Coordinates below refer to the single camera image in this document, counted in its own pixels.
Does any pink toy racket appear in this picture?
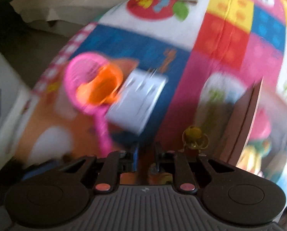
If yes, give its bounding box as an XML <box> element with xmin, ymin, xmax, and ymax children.
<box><xmin>64</xmin><ymin>52</ymin><xmax>125</xmax><ymax>156</ymax></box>

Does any orange toy cup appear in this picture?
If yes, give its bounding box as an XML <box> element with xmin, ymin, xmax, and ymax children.
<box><xmin>76</xmin><ymin>64</ymin><xmax>123</xmax><ymax>106</ymax></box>

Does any pink cardboard box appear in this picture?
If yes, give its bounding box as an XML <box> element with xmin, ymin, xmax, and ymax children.
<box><xmin>219</xmin><ymin>76</ymin><xmax>266</xmax><ymax>167</ymax></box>

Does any yellow keychain toy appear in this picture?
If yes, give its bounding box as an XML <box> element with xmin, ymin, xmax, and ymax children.
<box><xmin>182</xmin><ymin>125</ymin><xmax>210</xmax><ymax>153</ymax></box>

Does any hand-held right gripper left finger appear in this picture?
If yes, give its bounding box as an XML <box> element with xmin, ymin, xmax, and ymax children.
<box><xmin>59</xmin><ymin>144</ymin><xmax>140</xmax><ymax>194</ymax></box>

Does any white card box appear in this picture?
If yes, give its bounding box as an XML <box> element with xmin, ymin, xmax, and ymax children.
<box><xmin>105</xmin><ymin>69</ymin><xmax>169</xmax><ymax>134</ymax></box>

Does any blue white wipes pack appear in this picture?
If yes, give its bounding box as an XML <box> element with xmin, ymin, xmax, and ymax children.
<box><xmin>266</xmin><ymin>137</ymin><xmax>287</xmax><ymax>186</ymax></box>

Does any pink gold cupcake toy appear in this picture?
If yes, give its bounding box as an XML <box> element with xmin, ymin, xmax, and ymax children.
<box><xmin>250</xmin><ymin>108</ymin><xmax>272</xmax><ymax>141</ymax></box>

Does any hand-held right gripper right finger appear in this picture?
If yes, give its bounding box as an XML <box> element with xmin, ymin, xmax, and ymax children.
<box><xmin>154</xmin><ymin>141</ymin><xmax>230</xmax><ymax>194</ymax></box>

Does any colourful cartoon play mat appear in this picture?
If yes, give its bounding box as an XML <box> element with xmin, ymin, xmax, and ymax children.
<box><xmin>14</xmin><ymin>0</ymin><xmax>287</xmax><ymax>210</ymax></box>

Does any beige bed sheet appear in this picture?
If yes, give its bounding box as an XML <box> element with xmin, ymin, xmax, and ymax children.
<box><xmin>10</xmin><ymin>0</ymin><xmax>158</xmax><ymax>33</ymax></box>

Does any white cardboard box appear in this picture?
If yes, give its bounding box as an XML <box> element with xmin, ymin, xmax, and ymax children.
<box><xmin>0</xmin><ymin>47</ymin><xmax>32</xmax><ymax>135</ymax></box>

